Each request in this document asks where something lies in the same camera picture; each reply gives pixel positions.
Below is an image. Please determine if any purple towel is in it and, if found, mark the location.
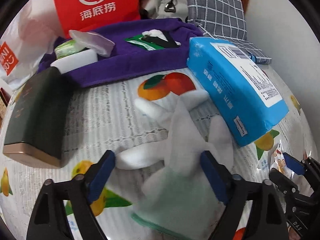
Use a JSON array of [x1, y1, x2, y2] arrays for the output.
[[37, 17, 204, 88]]

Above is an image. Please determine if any black cloth strap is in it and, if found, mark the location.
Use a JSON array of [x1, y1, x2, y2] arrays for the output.
[[144, 31, 181, 48]]

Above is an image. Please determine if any white snack packet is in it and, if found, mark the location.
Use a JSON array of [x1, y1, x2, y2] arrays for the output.
[[271, 143, 299, 180]]

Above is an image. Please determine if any green wet wipes pack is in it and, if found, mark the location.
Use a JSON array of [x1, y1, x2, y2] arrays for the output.
[[54, 39, 87, 58]]

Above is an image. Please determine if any white sponge block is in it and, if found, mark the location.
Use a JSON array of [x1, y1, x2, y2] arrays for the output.
[[50, 49, 98, 74]]

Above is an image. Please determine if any red paper bag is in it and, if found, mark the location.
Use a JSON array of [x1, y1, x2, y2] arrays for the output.
[[51, 0, 142, 38]]

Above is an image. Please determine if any grey checked cloth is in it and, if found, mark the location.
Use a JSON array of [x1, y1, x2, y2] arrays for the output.
[[184, 0, 272, 65]]

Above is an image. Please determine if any clear plastic wrapper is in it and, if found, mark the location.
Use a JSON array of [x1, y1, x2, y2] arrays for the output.
[[68, 29, 116, 56]]

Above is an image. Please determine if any fruit print tablecloth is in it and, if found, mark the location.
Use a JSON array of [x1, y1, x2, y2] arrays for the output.
[[0, 66, 320, 240]]

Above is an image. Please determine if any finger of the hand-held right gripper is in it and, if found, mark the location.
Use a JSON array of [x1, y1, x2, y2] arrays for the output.
[[268, 168, 301, 198], [283, 152, 320, 181]]

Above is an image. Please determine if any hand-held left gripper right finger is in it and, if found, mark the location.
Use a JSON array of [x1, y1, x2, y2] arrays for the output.
[[199, 150, 288, 240]]

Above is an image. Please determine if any dark green tin box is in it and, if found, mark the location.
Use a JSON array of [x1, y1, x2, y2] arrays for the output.
[[3, 67, 73, 168]]

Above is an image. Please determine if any green sachet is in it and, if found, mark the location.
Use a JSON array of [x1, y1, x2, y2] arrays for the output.
[[124, 34, 163, 52]]

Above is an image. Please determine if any white glove green cuff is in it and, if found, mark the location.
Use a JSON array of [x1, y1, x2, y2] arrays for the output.
[[116, 90, 209, 170], [130, 100, 235, 240]]

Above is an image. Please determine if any blue tissue pack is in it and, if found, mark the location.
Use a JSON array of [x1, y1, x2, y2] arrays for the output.
[[186, 37, 290, 147]]

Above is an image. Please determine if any white plastic shopping bag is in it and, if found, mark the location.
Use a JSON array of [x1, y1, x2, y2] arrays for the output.
[[0, 5, 65, 85]]

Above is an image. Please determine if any grey canvas bag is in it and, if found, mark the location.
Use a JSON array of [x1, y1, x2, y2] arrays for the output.
[[140, 0, 188, 22]]

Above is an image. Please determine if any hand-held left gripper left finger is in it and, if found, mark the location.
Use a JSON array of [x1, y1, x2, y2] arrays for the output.
[[27, 150, 116, 240]]

